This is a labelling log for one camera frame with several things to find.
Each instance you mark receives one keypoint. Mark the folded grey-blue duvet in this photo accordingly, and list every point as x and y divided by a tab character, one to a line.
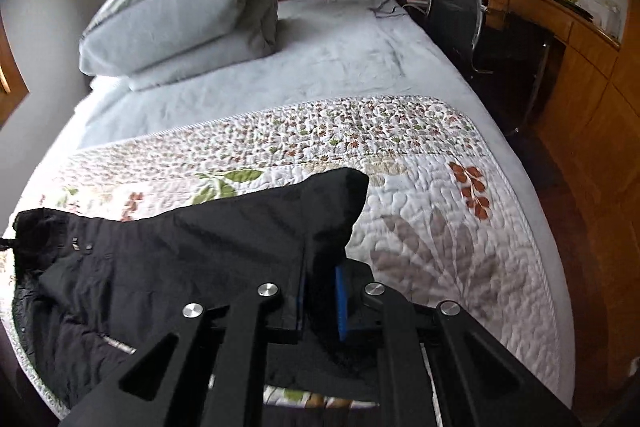
149	43

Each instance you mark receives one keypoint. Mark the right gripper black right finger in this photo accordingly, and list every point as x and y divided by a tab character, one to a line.
437	366

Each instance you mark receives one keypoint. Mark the wooden desk cabinet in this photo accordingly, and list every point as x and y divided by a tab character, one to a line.
590	126

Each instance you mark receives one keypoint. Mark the light blue bed sheet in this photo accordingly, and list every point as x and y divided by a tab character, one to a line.
326	49

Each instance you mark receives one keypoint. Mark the black pants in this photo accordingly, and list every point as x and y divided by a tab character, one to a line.
88	290

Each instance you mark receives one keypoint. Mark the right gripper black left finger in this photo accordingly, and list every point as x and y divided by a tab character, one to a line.
207	370

